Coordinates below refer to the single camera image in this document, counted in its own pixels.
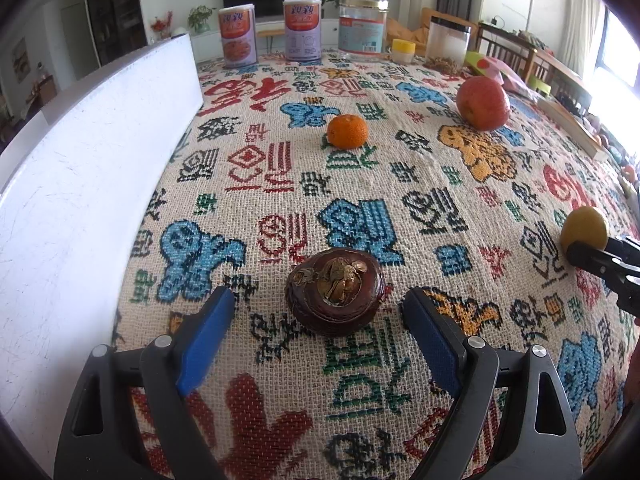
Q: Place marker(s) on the red-label tin can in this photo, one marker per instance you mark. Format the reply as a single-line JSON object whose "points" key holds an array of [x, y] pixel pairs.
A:
{"points": [[239, 35], [301, 30]]}

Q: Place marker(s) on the small yellow jar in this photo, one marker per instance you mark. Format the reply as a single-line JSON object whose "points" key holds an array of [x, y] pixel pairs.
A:
{"points": [[402, 51]]}

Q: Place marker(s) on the pile of brown nuts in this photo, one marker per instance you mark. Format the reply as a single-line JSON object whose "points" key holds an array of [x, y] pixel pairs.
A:
{"points": [[445, 64]]}

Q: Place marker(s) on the white flat board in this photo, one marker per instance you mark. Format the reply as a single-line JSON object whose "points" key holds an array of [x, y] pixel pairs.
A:
{"points": [[75, 185]]}

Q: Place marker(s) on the brown carved wooden ornament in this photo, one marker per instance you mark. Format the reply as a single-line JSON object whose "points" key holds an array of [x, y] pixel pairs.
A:
{"points": [[335, 290]]}

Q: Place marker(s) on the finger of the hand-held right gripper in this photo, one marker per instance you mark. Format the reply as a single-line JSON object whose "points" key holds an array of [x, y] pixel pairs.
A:
{"points": [[587, 256]]}

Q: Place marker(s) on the right red-label tin can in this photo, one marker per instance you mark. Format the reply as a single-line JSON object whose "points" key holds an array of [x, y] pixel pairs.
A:
{"points": [[301, 30]]}

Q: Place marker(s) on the pink snack bag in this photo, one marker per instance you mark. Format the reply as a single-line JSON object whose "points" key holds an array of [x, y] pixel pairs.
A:
{"points": [[495, 70]]}

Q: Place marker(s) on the left red-label tin can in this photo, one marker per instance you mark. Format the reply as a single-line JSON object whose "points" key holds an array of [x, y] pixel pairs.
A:
{"points": [[239, 35]]}

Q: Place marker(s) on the red flower bunch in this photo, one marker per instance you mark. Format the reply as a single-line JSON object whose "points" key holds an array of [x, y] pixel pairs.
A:
{"points": [[162, 24]]}

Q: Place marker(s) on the clear container with black lid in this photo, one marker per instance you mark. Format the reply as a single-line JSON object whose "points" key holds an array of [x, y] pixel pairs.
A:
{"points": [[449, 40]]}

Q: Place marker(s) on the printed woven tablecloth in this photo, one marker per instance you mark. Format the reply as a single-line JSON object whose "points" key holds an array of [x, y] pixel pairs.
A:
{"points": [[380, 200]]}

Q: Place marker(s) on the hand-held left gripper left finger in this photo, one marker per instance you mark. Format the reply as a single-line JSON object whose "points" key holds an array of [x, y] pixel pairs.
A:
{"points": [[205, 345]]}

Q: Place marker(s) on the wooden chair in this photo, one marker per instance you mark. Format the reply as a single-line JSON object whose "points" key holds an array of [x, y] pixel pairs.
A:
{"points": [[530, 60]]}

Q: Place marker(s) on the yellow-brown round fruit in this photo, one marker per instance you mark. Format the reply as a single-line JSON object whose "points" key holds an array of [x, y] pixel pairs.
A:
{"points": [[584, 225]]}

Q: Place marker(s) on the red apple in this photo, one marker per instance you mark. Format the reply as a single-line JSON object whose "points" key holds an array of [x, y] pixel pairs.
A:
{"points": [[482, 102]]}

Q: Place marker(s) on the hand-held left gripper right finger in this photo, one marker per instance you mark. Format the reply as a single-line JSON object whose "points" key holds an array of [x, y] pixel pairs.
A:
{"points": [[432, 345]]}

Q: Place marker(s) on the small orange tangerine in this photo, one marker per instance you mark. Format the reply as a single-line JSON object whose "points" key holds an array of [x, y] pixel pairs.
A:
{"points": [[346, 131]]}

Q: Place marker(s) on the glass jar with gold lid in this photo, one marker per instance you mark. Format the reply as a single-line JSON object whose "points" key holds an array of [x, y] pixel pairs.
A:
{"points": [[362, 30]]}

